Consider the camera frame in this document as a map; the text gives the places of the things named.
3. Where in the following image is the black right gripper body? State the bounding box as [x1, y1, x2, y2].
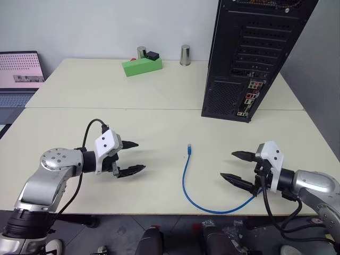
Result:
[251, 158, 274, 198]

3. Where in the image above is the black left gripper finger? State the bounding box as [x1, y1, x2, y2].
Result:
[121, 140, 140, 150]
[116, 165, 147, 179]

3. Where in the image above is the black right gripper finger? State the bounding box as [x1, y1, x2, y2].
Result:
[231, 150, 257, 163]
[220, 172, 255, 193]

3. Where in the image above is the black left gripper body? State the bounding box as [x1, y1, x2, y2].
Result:
[100, 140, 125, 177]

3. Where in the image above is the dark rounded shape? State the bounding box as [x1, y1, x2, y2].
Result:
[202, 225, 241, 255]
[140, 226, 164, 255]

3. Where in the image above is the white shoe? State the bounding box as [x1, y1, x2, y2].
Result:
[280, 244, 300, 255]
[44, 239, 63, 255]

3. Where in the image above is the green rectangular box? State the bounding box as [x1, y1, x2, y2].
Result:
[122, 57, 164, 78]

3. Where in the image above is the small black box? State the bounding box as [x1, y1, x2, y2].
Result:
[145, 50, 160, 62]

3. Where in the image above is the black computer tower case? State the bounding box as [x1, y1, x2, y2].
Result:
[201, 0, 319, 124]

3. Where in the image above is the tall steel cup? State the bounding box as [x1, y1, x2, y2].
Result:
[179, 44, 191, 66]

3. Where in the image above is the open laptop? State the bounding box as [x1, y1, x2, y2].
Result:
[0, 50, 46, 139]

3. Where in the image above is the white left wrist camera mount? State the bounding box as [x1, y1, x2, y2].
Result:
[93, 129, 123, 175]

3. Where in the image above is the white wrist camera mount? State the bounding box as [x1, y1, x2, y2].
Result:
[93, 129, 123, 175]
[255, 141, 285, 193]

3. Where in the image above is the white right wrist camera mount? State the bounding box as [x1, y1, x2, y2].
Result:
[255, 141, 285, 193]

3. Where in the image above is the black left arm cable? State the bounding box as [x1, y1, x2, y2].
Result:
[56, 119, 110, 215]

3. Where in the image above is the blue ethernet cable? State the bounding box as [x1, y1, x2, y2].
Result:
[182, 143, 264, 214]

